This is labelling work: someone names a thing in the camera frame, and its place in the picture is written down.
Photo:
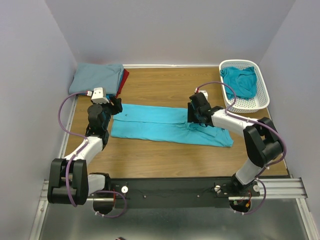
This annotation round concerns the white perforated laundry basket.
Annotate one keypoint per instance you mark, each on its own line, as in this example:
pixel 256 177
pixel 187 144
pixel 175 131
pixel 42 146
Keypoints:
pixel 242 106

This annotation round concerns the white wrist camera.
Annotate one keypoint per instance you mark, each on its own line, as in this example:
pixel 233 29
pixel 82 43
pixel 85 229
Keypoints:
pixel 99 96
pixel 204 92

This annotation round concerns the folded grey-blue t-shirt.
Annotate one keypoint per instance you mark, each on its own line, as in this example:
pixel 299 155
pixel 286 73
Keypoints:
pixel 89 76

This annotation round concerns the bright cyan t-shirt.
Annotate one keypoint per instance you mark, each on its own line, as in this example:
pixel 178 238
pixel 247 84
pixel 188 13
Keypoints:
pixel 166 124

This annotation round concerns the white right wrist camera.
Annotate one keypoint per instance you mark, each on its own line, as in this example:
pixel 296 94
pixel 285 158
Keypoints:
pixel 204 92

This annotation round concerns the folded blue t-shirt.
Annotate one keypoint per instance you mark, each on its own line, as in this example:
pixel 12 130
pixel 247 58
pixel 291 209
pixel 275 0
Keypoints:
pixel 108 96

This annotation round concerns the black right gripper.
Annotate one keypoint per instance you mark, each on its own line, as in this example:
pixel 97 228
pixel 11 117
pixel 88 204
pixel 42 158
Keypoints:
pixel 192 113

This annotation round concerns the teal t-shirt in basket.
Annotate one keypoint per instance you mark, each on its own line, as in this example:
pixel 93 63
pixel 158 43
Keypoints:
pixel 242 81

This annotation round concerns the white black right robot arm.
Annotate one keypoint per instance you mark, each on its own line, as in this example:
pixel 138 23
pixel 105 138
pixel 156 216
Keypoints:
pixel 262 141

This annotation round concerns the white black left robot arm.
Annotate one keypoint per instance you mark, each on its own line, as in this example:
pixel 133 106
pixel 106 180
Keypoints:
pixel 69 182

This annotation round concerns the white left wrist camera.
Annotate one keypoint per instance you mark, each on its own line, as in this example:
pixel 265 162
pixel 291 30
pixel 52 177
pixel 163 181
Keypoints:
pixel 99 96

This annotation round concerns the folded red t-shirt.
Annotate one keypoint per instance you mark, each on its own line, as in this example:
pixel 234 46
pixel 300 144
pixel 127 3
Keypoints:
pixel 122 82

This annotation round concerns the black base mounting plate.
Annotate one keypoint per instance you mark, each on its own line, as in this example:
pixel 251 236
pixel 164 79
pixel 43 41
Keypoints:
pixel 182 192

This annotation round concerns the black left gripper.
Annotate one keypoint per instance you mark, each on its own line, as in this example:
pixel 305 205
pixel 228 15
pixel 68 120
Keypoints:
pixel 114 105

